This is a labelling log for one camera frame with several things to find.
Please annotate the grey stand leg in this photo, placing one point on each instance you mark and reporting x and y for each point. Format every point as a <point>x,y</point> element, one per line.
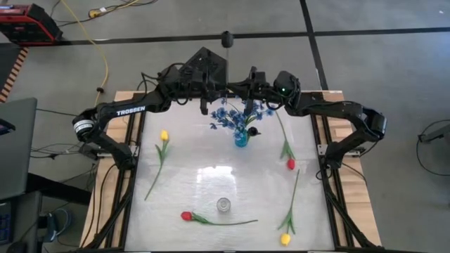
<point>436,133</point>

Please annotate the black keyboard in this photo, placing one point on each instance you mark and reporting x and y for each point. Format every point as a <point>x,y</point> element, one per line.
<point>5,223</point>

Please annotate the orange black striped floor strip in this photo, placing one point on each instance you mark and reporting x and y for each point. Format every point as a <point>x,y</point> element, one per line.
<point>14,72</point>

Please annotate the black aluminium table frame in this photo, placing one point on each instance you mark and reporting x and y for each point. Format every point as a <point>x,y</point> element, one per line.
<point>123,228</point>

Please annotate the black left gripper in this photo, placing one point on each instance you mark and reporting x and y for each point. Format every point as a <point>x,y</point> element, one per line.
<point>197,84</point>

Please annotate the yellow artificial tulip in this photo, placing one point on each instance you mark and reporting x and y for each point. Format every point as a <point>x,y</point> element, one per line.
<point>285,239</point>
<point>164,135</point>

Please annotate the red and black equipment case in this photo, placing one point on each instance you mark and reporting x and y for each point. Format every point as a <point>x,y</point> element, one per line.
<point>24,24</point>

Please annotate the blue glass vase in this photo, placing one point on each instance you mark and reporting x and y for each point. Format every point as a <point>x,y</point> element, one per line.
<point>241,141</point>

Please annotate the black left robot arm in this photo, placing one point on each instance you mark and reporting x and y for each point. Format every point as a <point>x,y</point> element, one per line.
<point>130,110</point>

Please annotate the grey laptop lid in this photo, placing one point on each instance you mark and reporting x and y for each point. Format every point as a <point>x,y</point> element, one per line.
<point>15,151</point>

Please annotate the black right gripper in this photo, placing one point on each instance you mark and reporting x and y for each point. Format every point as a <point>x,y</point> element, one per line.
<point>262,88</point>

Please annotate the black perforated computer case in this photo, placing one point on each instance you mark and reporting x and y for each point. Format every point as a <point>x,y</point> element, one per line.
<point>207,59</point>

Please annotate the black and blue floor object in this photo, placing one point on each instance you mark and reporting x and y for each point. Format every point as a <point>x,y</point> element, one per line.
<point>58,223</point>

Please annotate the clear glass vase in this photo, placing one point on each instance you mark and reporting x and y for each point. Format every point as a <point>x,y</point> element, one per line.
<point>223,205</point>

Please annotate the red artificial tulip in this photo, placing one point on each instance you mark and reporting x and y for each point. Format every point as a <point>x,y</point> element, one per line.
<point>186,216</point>
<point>291,164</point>

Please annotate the black artificial tulip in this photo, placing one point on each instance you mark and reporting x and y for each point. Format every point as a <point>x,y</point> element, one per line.
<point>227,39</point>
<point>253,131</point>

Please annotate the blue artificial flower bunch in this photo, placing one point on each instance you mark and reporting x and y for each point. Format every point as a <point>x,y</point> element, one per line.
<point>228,117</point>

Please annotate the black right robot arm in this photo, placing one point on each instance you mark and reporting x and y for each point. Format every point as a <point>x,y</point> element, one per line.
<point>337,109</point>

